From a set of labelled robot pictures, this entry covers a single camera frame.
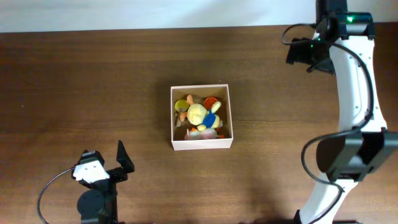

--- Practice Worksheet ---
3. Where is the tan plush bunny blue scarf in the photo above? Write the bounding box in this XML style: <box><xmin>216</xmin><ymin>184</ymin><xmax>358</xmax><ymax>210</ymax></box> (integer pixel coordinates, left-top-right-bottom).
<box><xmin>178</xmin><ymin>95</ymin><xmax>223</xmax><ymax>132</ymax></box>

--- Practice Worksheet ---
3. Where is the white cardboard box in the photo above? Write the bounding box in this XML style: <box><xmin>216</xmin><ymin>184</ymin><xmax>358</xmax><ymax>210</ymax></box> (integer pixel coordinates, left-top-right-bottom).
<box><xmin>170</xmin><ymin>84</ymin><xmax>233</xmax><ymax>151</ymax></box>

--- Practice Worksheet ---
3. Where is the pink duck toy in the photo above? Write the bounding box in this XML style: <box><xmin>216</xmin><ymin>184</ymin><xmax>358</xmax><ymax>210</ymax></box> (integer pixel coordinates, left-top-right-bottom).
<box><xmin>184</xmin><ymin>128</ymin><xmax>225</xmax><ymax>141</ymax></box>

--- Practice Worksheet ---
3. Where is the right black cable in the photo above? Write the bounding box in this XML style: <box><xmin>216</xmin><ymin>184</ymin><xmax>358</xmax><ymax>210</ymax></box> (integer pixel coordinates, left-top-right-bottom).
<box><xmin>280</xmin><ymin>23</ymin><xmax>374</xmax><ymax>224</ymax></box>

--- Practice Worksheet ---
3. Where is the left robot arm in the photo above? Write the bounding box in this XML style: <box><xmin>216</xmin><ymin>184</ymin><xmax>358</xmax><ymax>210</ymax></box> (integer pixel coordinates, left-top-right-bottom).
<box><xmin>72</xmin><ymin>141</ymin><xmax>135</xmax><ymax>224</ymax></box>

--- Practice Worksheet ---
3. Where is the left black cable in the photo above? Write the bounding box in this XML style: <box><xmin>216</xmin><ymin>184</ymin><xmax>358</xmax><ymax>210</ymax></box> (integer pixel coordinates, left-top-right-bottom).
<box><xmin>36</xmin><ymin>167</ymin><xmax>77</xmax><ymax>224</ymax></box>

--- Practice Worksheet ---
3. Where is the yellow rattle drum toy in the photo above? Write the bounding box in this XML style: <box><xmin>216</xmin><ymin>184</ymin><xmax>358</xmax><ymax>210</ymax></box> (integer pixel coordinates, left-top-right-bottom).
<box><xmin>174</xmin><ymin>100</ymin><xmax>190</xmax><ymax>128</ymax></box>

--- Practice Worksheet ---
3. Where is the black cable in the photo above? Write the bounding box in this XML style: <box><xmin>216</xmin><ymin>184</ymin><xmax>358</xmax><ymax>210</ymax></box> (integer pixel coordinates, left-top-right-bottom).
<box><xmin>280</xmin><ymin>23</ymin><xmax>374</xmax><ymax>224</ymax></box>
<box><xmin>36</xmin><ymin>167</ymin><xmax>77</xmax><ymax>224</ymax></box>

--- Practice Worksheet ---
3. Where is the orange lattice ball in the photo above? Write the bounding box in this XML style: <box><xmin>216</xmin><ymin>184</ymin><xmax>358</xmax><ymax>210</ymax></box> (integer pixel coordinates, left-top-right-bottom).
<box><xmin>204</xmin><ymin>96</ymin><xmax>218</xmax><ymax>110</ymax></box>

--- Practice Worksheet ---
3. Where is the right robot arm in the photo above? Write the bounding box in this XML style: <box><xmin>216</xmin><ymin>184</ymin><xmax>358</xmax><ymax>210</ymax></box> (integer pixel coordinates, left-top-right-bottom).
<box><xmin>286</xmin><ymin>0</ymin><xmax>397</xmax><ymax>224</ymax></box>

